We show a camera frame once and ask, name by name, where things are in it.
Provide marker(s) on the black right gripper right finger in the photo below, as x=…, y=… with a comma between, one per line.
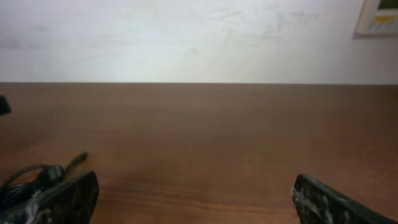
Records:
x=317, y=203

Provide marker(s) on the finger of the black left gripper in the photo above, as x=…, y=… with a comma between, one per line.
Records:
x=4, y=106

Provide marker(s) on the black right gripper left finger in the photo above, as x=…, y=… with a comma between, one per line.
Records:
x=70, y=202

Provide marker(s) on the white wall panel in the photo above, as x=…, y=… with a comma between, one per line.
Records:
x=377, y=17

